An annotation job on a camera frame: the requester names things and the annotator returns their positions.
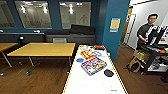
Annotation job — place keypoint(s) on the brown black backpack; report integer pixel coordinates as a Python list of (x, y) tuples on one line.
[(134, 66)]

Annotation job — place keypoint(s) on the black computer monitor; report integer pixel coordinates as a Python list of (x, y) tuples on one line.
[(159, 35)]

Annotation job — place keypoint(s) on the red orange flat object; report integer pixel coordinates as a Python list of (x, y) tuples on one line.
[(99, 47)]

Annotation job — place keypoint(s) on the wooden air hockey table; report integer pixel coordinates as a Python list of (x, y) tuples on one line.
[(93, 83)]

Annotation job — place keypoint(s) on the small orange cart object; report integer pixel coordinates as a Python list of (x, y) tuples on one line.
[(162, 51)]

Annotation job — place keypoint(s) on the person in dark top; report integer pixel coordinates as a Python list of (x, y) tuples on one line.
[(146, 31)]

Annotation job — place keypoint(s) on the yellow wall notice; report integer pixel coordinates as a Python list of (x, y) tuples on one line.
[(115, 25)]

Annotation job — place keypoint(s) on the red yellow board game box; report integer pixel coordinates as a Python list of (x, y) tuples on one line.
[(88, 53)]

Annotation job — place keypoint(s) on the white wall outlet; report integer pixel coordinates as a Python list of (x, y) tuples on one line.
[(36, 31)]

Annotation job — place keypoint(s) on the dark grey sofa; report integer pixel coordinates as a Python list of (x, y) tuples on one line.
[(80, 38), (13, 37)]

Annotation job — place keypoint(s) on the long wooden bench table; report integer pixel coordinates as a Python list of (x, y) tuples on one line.
[(43, 49)]

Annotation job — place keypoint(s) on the brown wooden door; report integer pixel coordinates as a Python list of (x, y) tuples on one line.
[(125, 26)]

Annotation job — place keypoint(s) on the interior glass window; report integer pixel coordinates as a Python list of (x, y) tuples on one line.
[(33, 15), (75, 15), (7, 15)]

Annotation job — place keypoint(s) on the white open door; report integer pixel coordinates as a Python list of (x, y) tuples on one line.
[(131, 31)]

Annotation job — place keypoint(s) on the small blue disc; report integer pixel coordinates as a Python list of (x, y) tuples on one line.
[(80, 60)]

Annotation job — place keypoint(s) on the black air hockey pusher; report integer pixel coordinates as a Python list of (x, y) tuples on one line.
[(108, 72)]

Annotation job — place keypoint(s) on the tan tote bag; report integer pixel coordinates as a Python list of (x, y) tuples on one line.
[(140, 54)]

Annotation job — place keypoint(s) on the wooden rectangular table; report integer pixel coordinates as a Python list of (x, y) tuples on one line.
[(6, 46)]

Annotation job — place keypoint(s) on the black sofa back cushion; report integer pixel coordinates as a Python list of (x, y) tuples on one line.
[(82, 29)]

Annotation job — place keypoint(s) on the purple board game box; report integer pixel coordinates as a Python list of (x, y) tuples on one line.
[(94, 65)]

